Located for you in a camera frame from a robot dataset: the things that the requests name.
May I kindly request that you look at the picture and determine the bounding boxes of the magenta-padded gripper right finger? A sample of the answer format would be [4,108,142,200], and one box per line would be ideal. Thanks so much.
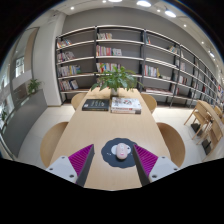
[131,143,180,187]

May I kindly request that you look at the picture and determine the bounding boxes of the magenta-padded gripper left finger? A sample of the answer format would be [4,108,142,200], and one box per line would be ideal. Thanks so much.
[45,143,96,188]

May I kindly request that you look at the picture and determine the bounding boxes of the pink computer mouse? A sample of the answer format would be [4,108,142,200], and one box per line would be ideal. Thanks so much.
[115,142,132,161]

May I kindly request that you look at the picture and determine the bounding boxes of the dark cartoon-eyed mouse pad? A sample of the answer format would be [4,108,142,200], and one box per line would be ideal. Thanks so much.
[100,137,139,169]

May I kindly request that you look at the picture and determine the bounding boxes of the round-backed wooden chair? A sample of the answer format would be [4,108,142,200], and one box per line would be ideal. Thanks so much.
[70,92,89,111]
[139,92,158,115]
[155,121,187,168]
[39,121,70,169]

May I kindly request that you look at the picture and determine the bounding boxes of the book with red-lettered spine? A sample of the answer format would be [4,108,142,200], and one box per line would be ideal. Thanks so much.
[110,107,142,115]

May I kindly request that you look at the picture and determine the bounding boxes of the slatted light wooden chair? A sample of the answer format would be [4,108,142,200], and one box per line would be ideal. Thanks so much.
[183,99,224,158]

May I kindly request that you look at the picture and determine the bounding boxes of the black book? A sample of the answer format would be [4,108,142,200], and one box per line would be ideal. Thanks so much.
[81,98,111,112]

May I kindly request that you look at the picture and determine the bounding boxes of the white-covered book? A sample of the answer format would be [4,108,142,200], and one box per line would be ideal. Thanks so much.
[110,96,143,112]

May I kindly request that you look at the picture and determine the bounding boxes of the green floor plant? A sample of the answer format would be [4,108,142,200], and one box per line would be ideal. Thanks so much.
[26,78,43,95]

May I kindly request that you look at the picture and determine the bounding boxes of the green plant in white pot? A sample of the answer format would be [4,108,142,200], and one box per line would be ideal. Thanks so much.
[90,65,145,99]

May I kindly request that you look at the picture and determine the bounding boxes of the grey bookshelf unit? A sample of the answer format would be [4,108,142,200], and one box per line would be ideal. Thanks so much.
[54,24,224,112]

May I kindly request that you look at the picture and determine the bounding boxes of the round ceiling lights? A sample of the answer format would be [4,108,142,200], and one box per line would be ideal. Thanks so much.
[66,0,218,60]

